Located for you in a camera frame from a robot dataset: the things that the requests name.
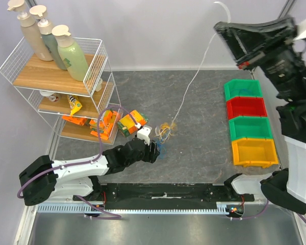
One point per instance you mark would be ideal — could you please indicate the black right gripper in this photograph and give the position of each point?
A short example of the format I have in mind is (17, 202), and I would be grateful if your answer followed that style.
(260, 57)

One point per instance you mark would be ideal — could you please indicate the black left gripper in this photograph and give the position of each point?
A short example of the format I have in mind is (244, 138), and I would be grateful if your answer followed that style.
(151, 156)

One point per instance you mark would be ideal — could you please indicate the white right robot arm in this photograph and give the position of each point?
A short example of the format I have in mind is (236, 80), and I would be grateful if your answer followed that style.
(287, 187)

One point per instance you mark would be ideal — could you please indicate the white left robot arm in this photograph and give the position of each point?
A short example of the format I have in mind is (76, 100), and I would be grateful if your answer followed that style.
(45, 178)

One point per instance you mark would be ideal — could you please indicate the orange yellow crayon box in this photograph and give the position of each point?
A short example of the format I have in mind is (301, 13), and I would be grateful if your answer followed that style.
(127, 126)

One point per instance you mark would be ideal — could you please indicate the top green storage bin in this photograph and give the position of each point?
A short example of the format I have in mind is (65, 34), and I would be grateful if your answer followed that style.
(242, 88)

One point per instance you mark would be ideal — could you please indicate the green storage bin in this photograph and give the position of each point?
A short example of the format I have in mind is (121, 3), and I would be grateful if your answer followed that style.
(242, 88)
(250, 127)

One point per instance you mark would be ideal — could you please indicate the orange boxes on shelf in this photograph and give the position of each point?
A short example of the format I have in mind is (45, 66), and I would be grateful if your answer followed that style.
(89, 129)

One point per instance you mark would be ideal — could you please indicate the red storage bin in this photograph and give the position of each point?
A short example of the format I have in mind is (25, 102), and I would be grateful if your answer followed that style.
(246, 106)

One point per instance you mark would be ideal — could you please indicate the lower green storage bin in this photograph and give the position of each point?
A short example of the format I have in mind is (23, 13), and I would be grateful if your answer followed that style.
(250, 127)

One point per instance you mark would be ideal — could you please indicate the yellow snack bag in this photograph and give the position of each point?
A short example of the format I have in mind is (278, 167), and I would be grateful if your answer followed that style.
(75, 104)

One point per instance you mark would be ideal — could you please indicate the yellow storage bin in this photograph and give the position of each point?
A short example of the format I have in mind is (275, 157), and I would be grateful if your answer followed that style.
(254, 152)

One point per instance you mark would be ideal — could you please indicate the white cup on shelf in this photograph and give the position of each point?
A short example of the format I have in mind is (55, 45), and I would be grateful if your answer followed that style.
(51, 96)

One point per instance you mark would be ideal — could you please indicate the light green pump bottle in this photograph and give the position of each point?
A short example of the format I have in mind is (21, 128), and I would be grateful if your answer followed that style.
(70, 52)

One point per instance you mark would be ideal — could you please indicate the grey-green pump bottle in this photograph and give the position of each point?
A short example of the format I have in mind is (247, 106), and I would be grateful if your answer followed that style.
(45, 27)

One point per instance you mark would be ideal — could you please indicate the beige pump bottle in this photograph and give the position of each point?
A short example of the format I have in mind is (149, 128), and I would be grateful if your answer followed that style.
(30, 30)

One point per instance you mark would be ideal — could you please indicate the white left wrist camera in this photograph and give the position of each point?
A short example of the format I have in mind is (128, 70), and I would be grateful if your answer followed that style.
(143, 134)

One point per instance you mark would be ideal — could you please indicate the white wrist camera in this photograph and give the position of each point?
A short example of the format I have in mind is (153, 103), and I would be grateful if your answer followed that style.
(301, 31)
(143, 134)

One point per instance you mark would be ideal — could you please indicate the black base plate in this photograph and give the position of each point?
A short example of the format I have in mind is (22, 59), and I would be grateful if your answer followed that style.
(165, 195)

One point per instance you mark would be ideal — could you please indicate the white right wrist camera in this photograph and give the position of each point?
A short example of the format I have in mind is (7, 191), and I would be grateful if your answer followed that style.
(301, 31)

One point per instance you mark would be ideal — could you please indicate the white wire shelf rack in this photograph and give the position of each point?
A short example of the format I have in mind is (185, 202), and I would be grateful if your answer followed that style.
(28, 74)

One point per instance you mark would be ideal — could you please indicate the grey cable duct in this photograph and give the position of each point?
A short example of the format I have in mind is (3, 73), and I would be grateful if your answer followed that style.
(82, 208)

